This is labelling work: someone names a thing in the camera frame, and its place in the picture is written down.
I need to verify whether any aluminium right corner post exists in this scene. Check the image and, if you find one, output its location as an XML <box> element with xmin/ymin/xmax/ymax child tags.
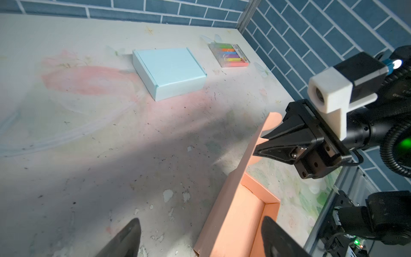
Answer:
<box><xmin>236</xmin><ymin>0</ymin><xmax>261</xmax><ymax>33</ymax></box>

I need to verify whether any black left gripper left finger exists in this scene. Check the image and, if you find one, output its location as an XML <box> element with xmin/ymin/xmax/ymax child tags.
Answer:
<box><xmin>96</xmin><ymin>218</ymin><xmax>141</xmax><ymax>257</ymax></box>

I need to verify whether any light teal paper box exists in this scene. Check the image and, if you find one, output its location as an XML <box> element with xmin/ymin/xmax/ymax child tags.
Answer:
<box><xmin>132</xmin><ymin>48</ymin><xmax>207</xmax><ymax>102</ymax></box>

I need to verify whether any pink paper box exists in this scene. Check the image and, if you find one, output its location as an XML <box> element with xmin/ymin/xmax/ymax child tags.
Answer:
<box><xmin>193</xmin><ymin>112</ymin><xmax>282</xmax><ymax>257</ymax></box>

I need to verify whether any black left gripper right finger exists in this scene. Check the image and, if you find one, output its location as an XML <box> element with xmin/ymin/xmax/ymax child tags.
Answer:
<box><xmin>261</xmin><ymin>216</ymin><xmax>310</xmax><ymax>257</ymax></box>

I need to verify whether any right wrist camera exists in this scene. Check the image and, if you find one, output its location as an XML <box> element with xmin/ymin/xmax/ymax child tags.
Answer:
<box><xmin>307</xmin><ymin>52</ymin><xmax>392</xmax><ymax>140</ymax></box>

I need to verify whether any clear box of markers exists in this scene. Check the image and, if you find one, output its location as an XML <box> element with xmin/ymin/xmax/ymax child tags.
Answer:
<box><xmin>208</xmin><ymin>42</ymin><xmax>249</xmax><ymax>68</ymax></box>

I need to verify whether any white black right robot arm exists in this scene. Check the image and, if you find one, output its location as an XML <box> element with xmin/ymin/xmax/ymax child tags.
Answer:
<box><xmin>254</xmin><ymin>46</ymin><xmax>411</xmax><ymax>257</ymax></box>

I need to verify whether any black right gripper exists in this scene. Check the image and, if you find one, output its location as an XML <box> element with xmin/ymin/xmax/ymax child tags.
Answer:
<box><xmin>253</xmin><ymin>100</ymin><xmax>369</xmax><ymax>179</ymax></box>

